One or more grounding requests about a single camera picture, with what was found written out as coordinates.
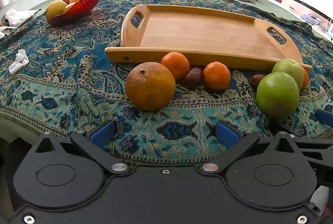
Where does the large green apple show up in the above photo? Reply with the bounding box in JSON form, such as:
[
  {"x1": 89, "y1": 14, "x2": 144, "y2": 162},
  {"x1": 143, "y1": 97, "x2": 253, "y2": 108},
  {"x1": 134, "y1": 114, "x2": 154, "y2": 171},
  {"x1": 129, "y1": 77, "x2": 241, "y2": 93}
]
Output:
[{"x1": 256, "y1": 72, "x2": 300, "y2": 120}]

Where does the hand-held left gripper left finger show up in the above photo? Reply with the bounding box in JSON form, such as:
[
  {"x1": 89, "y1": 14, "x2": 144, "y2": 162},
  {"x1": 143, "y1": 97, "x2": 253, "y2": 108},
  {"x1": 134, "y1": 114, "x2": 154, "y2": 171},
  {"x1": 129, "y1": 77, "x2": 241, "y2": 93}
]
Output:
[{"x1": 32, "y1": 121, "x2": 129, "y2": 176}]

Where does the wooden side ledge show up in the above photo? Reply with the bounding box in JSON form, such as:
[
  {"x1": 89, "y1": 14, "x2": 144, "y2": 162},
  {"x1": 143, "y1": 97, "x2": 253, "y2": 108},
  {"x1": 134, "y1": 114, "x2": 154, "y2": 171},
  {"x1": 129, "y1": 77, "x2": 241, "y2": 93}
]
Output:
[{"x1": 282, "y1": 0, "x2": 333, "y2": 32}]

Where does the crumpled white tissue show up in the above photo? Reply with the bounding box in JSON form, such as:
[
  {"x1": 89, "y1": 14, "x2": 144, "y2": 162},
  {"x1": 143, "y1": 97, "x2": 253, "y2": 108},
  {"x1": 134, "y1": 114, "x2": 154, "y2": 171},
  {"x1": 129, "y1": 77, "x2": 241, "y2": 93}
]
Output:
[{"x1": 9, "y1": 49, "x2": 30, "y2": 75}]

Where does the small green apple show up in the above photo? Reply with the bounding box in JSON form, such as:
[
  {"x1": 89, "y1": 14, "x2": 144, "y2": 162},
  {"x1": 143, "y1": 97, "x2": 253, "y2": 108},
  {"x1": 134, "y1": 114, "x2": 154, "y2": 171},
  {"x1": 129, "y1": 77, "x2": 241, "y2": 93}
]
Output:
[{"x1": 272, "y1": 58, "x2": 305, "y2": 90}]

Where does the blue paisley blanket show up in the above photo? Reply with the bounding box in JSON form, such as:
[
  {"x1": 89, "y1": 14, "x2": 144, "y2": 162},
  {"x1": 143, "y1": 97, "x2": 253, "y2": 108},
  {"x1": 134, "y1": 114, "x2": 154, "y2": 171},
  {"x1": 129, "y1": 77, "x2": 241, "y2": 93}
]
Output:
[{"x1": 0, "y1": 0, "x2": 333, "y2": 165}]

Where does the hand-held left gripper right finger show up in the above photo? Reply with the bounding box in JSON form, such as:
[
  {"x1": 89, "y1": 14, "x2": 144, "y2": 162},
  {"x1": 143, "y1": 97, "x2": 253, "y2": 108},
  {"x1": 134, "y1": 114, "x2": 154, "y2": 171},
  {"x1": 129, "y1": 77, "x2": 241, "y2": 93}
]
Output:
[{"x1": 202, "y1": 121, "x2": 300, "y2": 176}]

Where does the lilac cloth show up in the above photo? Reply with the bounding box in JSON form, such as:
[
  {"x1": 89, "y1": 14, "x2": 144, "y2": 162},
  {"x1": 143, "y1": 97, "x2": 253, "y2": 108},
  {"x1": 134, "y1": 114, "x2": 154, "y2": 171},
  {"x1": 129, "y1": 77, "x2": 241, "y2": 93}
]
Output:
[{"x1": 300, "y1": 13, "x2": 323, "y2": 25}]

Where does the tangerine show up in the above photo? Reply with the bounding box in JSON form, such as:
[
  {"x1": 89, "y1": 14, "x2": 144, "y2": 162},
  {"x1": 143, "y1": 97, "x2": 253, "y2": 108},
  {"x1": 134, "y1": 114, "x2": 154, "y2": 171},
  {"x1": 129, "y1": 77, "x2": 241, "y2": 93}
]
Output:
[
  {"x1": 160, "y1": 52, "x2": 190, "y2": 81},
  {"x1": 301, "y1": 67, "x2": 310, "y2": 91},
  {"x1": 203, "y1": 61, "x2": 231, "y2": 91}
]

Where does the wooden tray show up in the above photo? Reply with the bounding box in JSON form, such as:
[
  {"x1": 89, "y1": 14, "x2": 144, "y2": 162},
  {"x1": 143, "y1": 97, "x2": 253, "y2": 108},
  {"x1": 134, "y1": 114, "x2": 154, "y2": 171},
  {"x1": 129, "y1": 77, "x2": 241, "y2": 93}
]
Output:
[{"x1": 104, "y1": 5, "x2": 313, "y2": 74}]

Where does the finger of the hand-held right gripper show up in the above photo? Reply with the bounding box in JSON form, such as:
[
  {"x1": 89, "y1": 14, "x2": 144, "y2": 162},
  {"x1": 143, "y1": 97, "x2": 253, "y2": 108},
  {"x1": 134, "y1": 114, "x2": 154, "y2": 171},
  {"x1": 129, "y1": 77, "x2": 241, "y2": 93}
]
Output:
[
  {"x1": 314, "y1": 109, "x2": 333, "y2": 125},
  {"x1": 271, "y1": 122, "x2": 333, "y2": 188}
]

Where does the dark brown date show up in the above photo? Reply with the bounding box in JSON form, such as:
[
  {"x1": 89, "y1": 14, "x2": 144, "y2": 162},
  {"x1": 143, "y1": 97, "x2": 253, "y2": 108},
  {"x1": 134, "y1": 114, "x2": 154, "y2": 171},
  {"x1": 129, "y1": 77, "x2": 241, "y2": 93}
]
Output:
[
  {"x1": 182, "y1": 67, "x2": 204, "y2": 89},
  {"x1": 250, "y1": 74, "x2": 265, "y2": 89}
]

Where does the clear plastic bag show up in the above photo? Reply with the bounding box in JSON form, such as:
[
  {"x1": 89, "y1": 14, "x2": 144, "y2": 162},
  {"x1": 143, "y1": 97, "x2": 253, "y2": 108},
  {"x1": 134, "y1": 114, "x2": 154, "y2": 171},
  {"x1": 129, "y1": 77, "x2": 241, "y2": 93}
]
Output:
[{"x1": 322, "y1": 19, "x2": 333, "y2": 40}]

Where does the crumpled newspaper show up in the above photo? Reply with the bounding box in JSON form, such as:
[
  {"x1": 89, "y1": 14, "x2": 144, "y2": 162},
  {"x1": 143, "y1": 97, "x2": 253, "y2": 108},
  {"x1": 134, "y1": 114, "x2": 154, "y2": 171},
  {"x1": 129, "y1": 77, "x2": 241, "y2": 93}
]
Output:
[{"x1": 0, "y1": 9, "x2": 42, "y2": 38}]

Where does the yellow citrus fruit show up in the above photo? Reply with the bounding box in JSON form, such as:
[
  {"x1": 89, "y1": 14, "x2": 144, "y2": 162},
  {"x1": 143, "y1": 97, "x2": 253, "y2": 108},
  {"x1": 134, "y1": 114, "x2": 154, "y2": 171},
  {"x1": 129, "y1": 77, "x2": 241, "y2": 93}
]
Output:
[{"x1": 45, "y1": 0, "x2": 67, "y2": 21}]

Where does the large rough orange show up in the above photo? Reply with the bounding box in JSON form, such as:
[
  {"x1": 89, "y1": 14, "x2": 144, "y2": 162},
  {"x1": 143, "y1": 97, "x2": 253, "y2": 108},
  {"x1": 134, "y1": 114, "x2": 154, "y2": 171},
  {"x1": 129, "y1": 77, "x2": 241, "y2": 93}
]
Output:
[{"x1": 125, "y1": 62, "x2": 176, "y2": 111}]

